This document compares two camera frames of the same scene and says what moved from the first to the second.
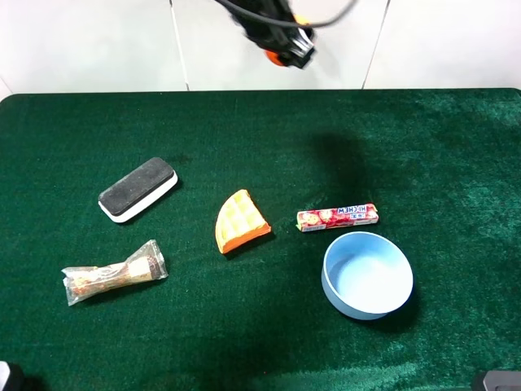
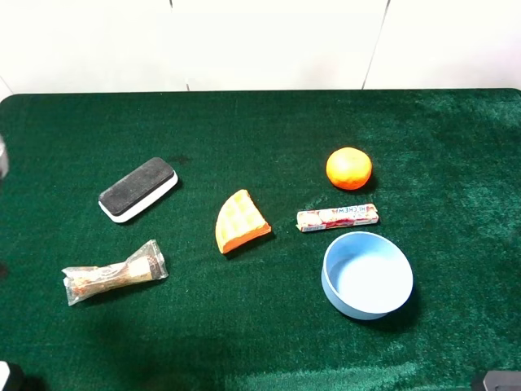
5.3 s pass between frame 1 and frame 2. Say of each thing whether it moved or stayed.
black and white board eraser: stayed
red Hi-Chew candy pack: stayed
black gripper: moved
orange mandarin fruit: moved
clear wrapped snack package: stayed
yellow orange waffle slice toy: stayed
